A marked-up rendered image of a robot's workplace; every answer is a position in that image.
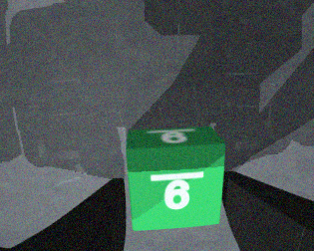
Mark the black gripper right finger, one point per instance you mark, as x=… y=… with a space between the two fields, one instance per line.
x=265 y=218

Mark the green block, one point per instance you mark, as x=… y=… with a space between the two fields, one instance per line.
x=175 y=177

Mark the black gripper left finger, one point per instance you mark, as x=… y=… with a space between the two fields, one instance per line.
x=97 y=224

